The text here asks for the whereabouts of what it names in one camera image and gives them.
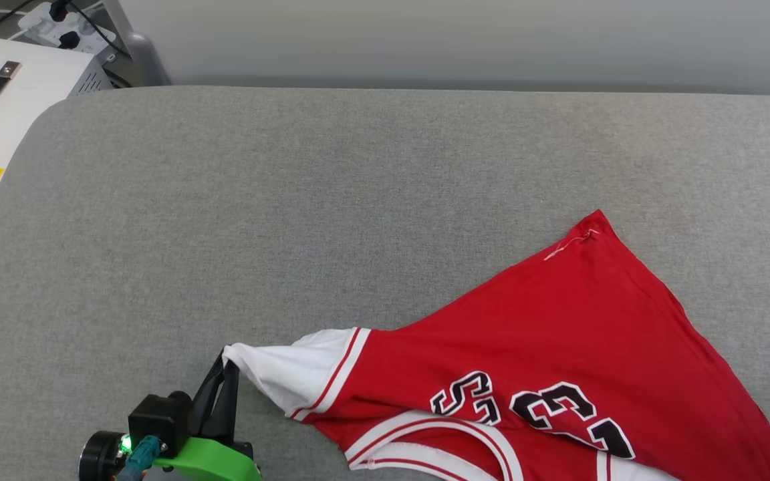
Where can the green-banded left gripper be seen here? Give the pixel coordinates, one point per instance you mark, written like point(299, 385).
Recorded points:
point(211, 464)

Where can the red basketball jersey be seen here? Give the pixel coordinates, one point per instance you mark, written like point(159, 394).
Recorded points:
point(559, 321)

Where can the grey fabric sofa cushion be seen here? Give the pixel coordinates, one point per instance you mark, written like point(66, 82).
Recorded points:
point(291, 200)

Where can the white equipment box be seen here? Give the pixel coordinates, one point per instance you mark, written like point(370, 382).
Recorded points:
point(31, 100)

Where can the black power plug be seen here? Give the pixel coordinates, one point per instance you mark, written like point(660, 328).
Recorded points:
point(69, 41)
point(59, 9)

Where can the white power strip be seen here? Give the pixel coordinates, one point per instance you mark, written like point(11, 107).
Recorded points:
point(37, 23)

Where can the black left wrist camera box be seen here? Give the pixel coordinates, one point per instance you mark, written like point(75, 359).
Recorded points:
point(154, 417)

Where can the grey partition post with foot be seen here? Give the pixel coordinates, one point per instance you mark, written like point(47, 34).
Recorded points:
point(144, 63)

